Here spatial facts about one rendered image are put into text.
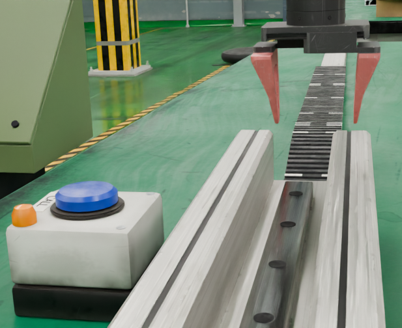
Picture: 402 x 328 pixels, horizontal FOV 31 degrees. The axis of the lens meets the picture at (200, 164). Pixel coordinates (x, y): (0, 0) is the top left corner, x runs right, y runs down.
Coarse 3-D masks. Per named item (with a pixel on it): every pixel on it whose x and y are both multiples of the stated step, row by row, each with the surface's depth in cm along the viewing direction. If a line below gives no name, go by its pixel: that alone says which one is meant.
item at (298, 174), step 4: (288, 172) 68; (292, 172) 68; (296, 172) 68; (300, 172) 68; (304, 172) 68; (308, 172) 68; (312, 172) 68; (316, 172) 68; (320, 172) 68; (324, 172) 67; (288, 176) 67; (292, 176) 67; (296, 176) 67; (300, 176) 67; (304, 176) 67; (308, 176) 67; (312, 176) 67; (316, 176) 67; (320, 176) 67; (324, 176) 67
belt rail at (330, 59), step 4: (324, 56) 138; (328, 56) 138; (332, 56) 138; (336, 56) 138; (340, 56) 137; (344, 56) 137; (324, 60) 133; (328, 60) 133; (332, 60) 133; (336, 60) 132; (340, 60) 132; (344, 60) 132; (324, 64) 127; (328, 64) 127; (332, 64) 127; (336, 64) 127; (340, 64) 126; (344, 64) 127
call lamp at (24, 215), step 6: (24, 204) 45; (30, 204) 45; (18, 210) 44; (24, 210) 44; (30, 210) 44; (12, 216) 44; (18, 216) 44; (24, 216) 44; (30, 216) 44; (12, 222) 44; (18, 222) 44; (24, 222) 44; (30, 222) 44; (36, 222) 45
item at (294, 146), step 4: (292, 144) 73; (296, 144) 73; (300, 144) 73; (304, 144) 73; (308, 144) 73; (312, 144) 73; (316, 144) 73; (320, 144) 73; (324, 144) 73; (328, 144) 73; (292, 148) 73; (296, 148) 72; (300, 148) 72; (304, 148) 72; (308, 148) 72; (312, 148) 72; (316, 148) 72; (320, 148) 72; (324, 148) 72; (328, 148) 72
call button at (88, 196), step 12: (60, 192) 46; (72, 192) 46; (84, 192) 46; (96, 192) 46; (108, 192) 46; (60, 204) 46; (72, 204) 45; (84, 204) 45; (96, 204) 45; (108, 204) 46
